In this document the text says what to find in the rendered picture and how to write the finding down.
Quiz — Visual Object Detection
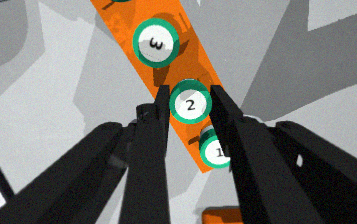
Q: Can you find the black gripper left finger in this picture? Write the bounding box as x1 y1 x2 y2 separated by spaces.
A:
0 85 171 224

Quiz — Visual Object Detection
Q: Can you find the green screw cap with white top numbered 1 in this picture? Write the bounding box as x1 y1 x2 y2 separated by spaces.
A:
199 128 230 169

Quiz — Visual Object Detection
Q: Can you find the orange handheld multimeter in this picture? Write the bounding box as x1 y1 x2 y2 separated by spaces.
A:
202 208 243 224

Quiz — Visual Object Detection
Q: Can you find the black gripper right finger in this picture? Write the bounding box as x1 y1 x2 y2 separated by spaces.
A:
209 85 357 224

